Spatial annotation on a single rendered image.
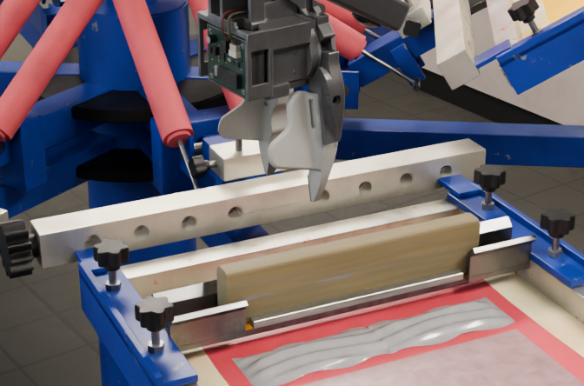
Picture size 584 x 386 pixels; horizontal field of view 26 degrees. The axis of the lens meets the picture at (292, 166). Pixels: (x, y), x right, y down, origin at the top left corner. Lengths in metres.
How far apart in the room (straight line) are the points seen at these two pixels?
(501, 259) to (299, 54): 0.79
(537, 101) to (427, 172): 2.85
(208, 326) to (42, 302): 2.17
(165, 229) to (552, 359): 0.54
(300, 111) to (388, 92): 4.22
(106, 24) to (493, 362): 0.98
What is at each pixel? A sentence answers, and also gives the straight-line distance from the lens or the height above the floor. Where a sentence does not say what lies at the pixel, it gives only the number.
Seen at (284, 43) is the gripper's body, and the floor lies 1.48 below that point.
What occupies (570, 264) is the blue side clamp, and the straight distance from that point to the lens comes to 1.69.
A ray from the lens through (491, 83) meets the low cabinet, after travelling 4.88.
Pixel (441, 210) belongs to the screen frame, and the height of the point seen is 0.99.
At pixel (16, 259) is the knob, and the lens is 1.66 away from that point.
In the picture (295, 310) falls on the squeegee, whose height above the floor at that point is 1.00.
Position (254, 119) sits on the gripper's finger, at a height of 1.40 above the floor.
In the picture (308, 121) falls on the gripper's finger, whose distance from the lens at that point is 0.97.
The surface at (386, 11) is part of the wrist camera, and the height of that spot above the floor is 1.49.
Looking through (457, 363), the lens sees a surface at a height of 0.96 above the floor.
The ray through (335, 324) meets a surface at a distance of 1.61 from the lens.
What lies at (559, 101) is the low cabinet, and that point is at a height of 0.19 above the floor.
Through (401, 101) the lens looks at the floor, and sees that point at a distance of 5.09.
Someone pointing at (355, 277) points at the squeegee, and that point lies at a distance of 1.59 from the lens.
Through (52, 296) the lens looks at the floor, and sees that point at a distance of 3.69.
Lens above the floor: 1.77
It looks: 23 degrees down
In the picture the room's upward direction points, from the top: straight up
